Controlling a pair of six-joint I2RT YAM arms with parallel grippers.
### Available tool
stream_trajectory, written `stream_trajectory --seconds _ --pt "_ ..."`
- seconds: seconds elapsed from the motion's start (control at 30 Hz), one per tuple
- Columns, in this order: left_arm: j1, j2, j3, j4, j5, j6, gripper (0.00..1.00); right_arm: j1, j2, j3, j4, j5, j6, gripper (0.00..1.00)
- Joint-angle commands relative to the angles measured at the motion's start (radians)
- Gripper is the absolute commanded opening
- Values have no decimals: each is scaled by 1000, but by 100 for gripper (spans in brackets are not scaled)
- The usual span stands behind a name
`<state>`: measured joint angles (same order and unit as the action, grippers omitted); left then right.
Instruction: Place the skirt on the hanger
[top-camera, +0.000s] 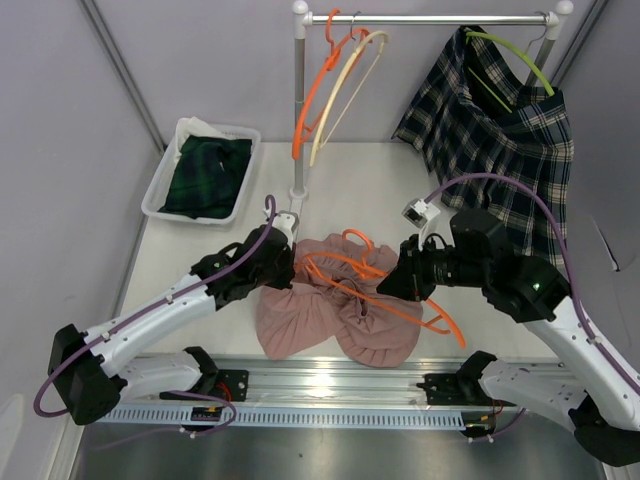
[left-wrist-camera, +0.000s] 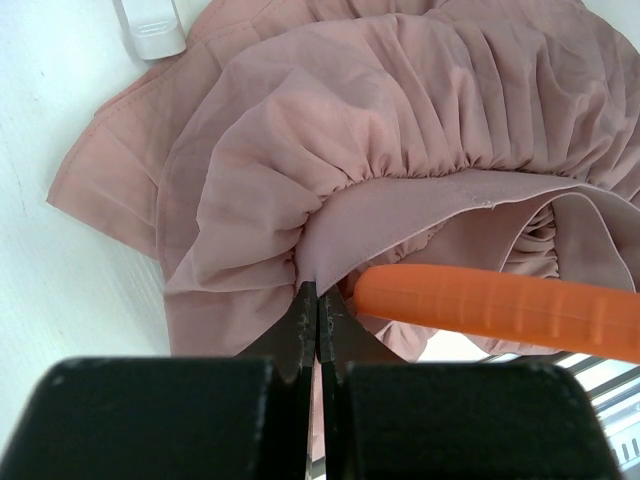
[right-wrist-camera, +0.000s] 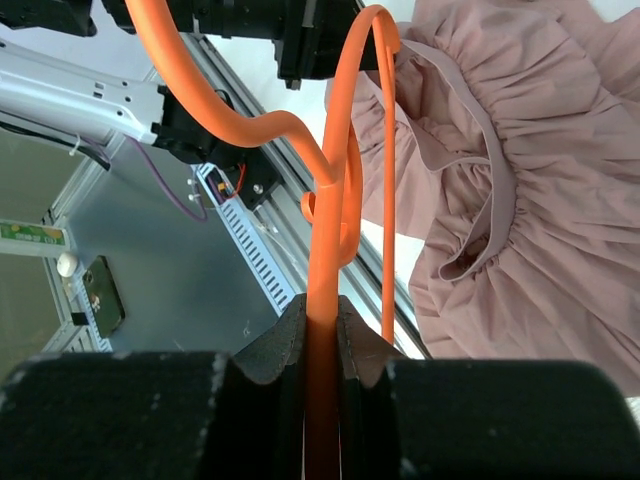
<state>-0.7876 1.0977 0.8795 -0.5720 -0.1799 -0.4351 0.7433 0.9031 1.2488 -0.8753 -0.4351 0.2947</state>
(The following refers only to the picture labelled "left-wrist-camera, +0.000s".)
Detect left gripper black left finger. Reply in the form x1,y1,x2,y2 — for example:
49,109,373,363
1,282,317,479

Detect silver clothes rack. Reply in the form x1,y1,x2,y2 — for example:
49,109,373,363
113,0,186,61

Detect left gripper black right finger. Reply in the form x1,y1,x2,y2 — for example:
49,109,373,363
317,290,620,479

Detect pink garment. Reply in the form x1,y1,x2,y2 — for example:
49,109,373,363
48,1,639,356

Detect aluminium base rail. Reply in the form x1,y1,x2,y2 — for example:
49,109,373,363
482,352,639,479

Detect orange hanger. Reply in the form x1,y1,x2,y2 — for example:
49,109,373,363
354,264,639,363

